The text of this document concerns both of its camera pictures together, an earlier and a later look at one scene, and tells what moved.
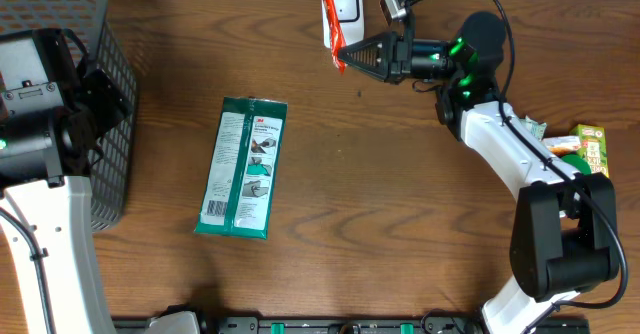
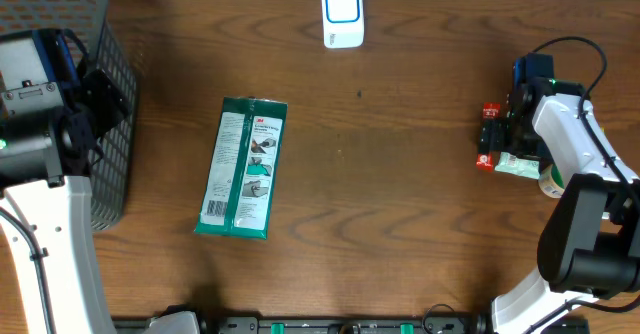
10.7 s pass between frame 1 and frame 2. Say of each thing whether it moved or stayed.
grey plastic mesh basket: stayed
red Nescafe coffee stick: moved
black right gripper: moved
